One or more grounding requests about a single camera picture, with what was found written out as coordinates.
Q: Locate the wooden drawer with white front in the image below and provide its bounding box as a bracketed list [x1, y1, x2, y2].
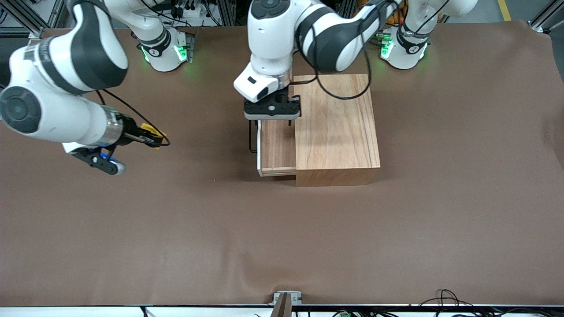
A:
[257, 118, 298, 178]

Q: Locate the yellow cube block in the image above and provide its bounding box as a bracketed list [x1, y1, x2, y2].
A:
[141, 124, 167, 150]

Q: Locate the aluminium frame beam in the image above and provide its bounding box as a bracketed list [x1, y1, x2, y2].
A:
[0, 0, 73, 41]
[529, 0, 564, 35]

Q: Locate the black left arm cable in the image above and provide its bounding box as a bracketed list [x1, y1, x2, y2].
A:
[291, 0, 443, 100]

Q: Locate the wooden drawer cabinet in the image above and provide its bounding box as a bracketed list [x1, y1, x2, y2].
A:
[291, 74, 382, 187]

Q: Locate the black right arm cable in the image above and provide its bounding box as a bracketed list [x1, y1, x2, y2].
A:
[95, 88, 171, 147]

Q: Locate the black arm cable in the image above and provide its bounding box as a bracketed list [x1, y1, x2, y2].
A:
[95, 88, 171, 147]
[291, 0, 443, 100]

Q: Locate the black cable bundle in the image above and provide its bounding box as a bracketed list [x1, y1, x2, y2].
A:
[416, 289, 549, 317]

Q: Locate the brown table mat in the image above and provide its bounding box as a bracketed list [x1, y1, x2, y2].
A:
[0, 20, 564, 307]

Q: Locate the black metal drawer handle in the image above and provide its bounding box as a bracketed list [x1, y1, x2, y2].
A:
[248, 120, 259, 155]

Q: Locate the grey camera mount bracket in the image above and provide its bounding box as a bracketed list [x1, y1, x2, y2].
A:
[272, 291, 304, 317]

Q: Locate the white power strip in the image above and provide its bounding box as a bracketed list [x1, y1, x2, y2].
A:
[170, 0, 208, 19]

